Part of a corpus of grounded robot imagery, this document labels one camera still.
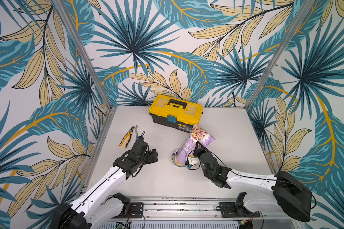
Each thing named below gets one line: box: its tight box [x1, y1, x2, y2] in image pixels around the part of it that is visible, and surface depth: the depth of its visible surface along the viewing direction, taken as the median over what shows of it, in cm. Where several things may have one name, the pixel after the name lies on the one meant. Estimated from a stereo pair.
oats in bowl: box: [173, 159, 186, 167], surface depth 89 cm
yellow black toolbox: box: [148, 94, 205, 134], surface depth 99 cm
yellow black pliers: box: [118, 126, 135, 148], surface depth 103 cm
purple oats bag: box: [176, 124, 216, 166], surface depth 83 cm
